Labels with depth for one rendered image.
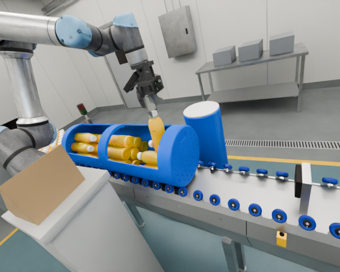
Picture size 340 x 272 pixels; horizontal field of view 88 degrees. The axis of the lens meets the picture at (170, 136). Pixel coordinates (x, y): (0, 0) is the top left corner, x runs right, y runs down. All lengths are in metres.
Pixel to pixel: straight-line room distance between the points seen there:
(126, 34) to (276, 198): 0.81
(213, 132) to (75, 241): 1.04
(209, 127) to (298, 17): 2.98
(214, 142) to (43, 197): 1.10
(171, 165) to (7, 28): 0.67
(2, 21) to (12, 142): 0.40
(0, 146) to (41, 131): 0.16
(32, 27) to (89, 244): 0.78
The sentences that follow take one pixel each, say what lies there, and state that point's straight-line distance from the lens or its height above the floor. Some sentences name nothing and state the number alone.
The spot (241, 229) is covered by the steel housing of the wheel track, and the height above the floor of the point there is 0.86.
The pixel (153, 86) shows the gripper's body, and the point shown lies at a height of 1.43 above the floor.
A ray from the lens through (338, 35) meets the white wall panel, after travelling 4.12.
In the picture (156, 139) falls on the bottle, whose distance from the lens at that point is 0.78.
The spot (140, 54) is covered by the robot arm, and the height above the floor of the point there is 1.55.
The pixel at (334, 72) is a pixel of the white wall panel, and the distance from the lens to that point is 4.26.
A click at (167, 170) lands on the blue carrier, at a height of 1.12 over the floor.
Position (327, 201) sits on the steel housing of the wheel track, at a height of 0.93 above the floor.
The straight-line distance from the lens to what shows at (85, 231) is 0.87.
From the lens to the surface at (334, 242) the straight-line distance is 0.79.
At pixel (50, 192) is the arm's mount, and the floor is 1.21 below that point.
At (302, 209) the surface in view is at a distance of 0.79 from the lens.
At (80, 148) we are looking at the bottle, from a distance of 1.29.
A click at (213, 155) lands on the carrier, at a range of 1.47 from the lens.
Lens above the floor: 1.58
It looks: 29 degrees down
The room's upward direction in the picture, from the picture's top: 18 degrees counter-clockwise
